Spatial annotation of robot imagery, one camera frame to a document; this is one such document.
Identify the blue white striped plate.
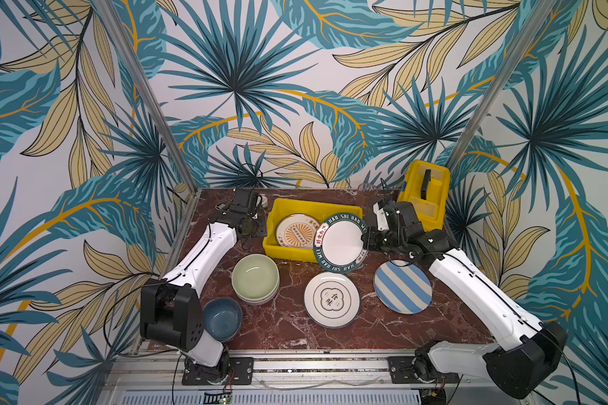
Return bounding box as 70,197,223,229
373,260,433,315

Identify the orange sunburst plate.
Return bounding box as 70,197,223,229
275,214,320,249

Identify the green rim lettered plate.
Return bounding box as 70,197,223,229
313,213,368,274

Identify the white plate green emblem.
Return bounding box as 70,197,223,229
304,272,361,328

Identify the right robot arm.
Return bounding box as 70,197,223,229
361,199,567,399

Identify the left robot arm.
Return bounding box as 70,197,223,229
140,189,263,368

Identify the yellow plastic bin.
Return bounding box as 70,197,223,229
263,198,362,263

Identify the clear pink cup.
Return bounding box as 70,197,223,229
357,183,378,192

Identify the yellow black toolbox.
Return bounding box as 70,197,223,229
397,160,451,231

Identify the light green bowl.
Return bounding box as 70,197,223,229
231,254,280,305

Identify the dark blue bowl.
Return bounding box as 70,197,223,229
203,297,243,343

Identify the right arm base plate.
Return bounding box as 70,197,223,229
387,356,459,385

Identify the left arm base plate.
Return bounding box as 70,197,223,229
182,357,254,386

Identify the aluminium frame rail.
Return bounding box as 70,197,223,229
98,349,516,404

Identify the left aluminium corner post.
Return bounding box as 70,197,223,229
93,0,198,195

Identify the aluminium corner post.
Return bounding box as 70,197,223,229
93,0,198,195
445,1,557,171

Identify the right aluminium corner post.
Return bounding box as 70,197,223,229
445,1,557,171

